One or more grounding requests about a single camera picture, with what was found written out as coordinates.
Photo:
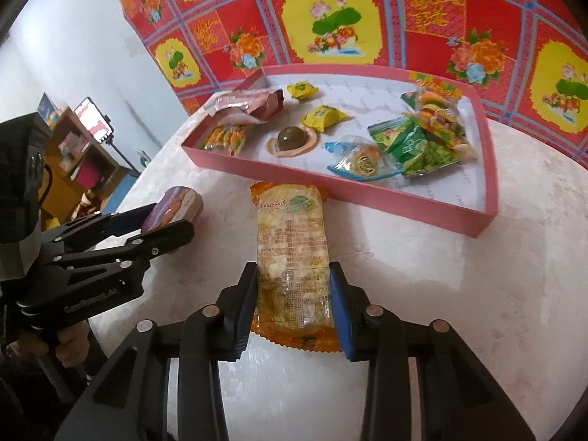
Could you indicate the white wall socket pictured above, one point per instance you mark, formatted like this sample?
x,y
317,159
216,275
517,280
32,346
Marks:
x,y
143,157

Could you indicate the yellow snack packet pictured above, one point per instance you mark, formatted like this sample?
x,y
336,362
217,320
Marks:
x,y
302,89
324,117

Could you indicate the person's left forearm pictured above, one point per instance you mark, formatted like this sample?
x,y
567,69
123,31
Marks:
x,y
27,399

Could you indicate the phone with lit screen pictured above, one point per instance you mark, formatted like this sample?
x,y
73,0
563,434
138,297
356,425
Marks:
x,y
94,119

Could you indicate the purple snack packet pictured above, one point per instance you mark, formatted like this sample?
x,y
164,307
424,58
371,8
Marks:
x,y
177,202

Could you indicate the person's left hand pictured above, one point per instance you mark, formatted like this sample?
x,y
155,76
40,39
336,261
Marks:
x,y
71,344

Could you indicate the wall picture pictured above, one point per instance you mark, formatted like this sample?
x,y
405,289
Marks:
x,y
46,106

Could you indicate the pink cardboard box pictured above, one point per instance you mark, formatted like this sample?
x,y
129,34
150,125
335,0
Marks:
x,y
358,101

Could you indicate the black tripod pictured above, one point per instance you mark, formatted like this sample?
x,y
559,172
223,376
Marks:
x,y
121,156

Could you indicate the green snack packet red label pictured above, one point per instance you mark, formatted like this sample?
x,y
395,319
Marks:
x,y
395,138

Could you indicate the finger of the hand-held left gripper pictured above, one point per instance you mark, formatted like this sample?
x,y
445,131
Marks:
x,y
105,227
115,271

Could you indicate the pink snack bag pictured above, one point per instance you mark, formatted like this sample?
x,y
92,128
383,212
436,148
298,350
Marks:
x,y
248,101

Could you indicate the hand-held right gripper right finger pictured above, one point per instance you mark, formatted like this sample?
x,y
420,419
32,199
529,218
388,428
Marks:
x,y
342,317

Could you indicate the wooden shelf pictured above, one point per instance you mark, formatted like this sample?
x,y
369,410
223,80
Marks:
x,y
92,170

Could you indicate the yellow round snack cup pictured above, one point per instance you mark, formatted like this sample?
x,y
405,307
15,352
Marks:
x,y
436,110

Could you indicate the brown jelly cup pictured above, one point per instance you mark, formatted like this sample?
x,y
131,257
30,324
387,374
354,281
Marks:
x,y
291,140

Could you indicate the small burger gummy packet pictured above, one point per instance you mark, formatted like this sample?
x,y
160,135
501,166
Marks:
x,y
227,138

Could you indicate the orange cracker packet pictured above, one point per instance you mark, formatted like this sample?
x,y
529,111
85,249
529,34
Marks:
x,y
291,239

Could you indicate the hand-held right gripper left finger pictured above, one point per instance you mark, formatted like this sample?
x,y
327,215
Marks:
x,y
241,312

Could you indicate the clear blue-edged snack packet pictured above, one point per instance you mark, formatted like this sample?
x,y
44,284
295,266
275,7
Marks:
x,y
363,161

